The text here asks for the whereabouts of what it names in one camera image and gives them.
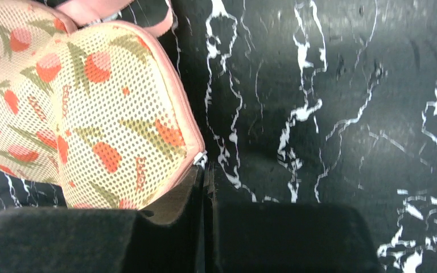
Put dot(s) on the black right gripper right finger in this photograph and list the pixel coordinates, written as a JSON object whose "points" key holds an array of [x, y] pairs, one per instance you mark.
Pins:
{"points": [[281, 237]]}

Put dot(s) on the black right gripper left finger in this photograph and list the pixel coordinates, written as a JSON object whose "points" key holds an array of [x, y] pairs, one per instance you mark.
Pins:
{"points": [[162, 237]]}

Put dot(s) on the floral mesh laundry bag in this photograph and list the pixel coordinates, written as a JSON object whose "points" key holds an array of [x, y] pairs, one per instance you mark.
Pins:
{"points": [[94, 107]]}

